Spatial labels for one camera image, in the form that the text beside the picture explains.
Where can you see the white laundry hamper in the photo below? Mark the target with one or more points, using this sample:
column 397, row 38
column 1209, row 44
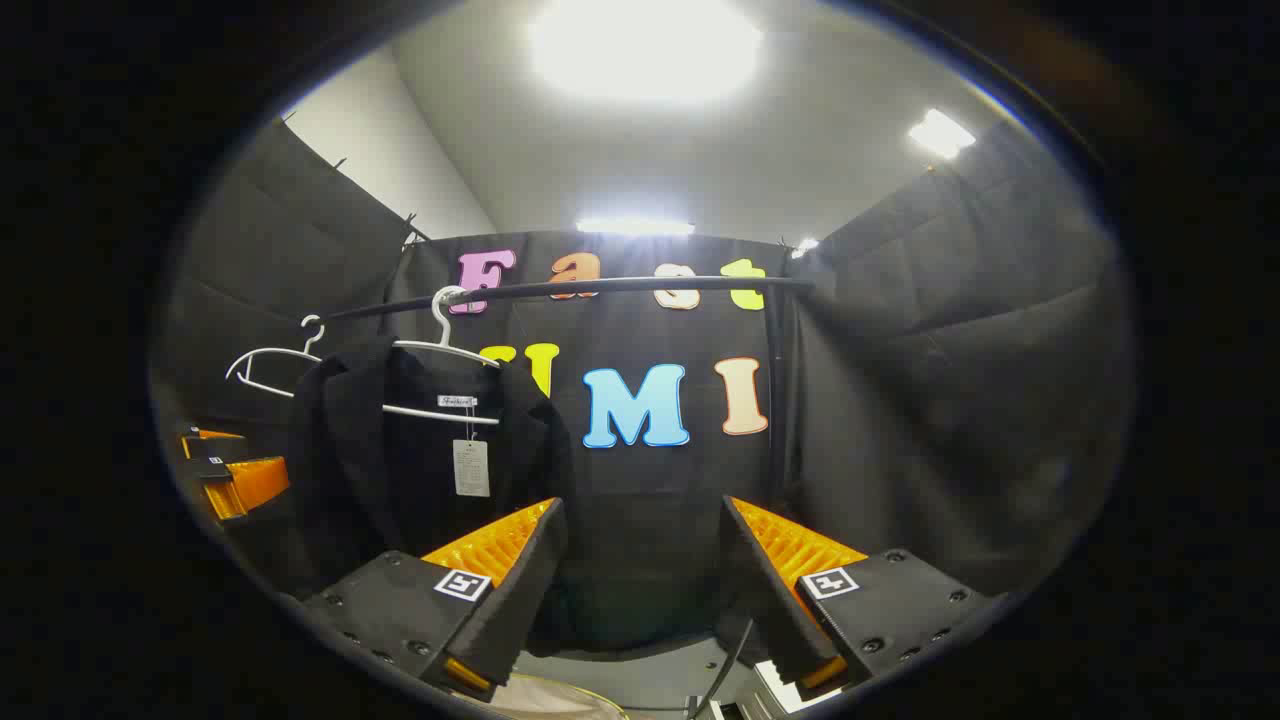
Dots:
column 550, row 702

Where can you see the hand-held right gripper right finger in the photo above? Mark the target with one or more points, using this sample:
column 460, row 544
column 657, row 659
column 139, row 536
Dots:
column 760, row 580

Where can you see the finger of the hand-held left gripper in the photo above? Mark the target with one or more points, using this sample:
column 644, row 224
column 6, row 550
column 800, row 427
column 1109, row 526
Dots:
column 212, row 443
column 255, row 485

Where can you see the black jacket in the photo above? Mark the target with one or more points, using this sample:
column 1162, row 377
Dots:
column 360, row 470

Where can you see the white flat sheet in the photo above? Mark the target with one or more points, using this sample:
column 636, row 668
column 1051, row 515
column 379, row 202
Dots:
column 790, row 692

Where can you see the black clothes rack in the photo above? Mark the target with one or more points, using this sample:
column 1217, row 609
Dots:
column 620, row 287

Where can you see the ceiling light panel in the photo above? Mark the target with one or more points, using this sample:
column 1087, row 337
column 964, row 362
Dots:
column 940, row 133
column 645, row 45
column 805, row 246
column 635, row 227

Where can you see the white plastic hanger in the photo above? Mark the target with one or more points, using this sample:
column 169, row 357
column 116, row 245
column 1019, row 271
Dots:
column 445, row 320
column 262, row 355

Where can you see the black backdrop cloth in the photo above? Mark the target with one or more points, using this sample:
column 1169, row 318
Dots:
column 950, row 380

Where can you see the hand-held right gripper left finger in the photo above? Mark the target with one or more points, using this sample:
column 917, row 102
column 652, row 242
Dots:
column 520, row 580

